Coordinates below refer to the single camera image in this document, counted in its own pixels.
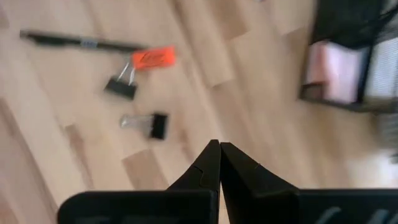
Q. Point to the orange eraser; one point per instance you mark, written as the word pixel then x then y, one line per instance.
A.
pixel 154 58

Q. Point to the black mesh desk organizer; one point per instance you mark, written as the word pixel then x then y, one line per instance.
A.
pixel 342 21

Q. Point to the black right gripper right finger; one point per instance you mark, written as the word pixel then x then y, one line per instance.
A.
pixel 255 199

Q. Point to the long black pen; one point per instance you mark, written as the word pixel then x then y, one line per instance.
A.
pixel 62 40

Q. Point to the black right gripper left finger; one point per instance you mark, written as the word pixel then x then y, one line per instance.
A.
pixel 202 186

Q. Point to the pink sticky note pad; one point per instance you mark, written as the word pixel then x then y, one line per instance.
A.
pixel 335 74

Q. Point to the black binder clip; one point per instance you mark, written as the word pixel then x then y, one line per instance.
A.
pixel 159 126
pixel 121 88

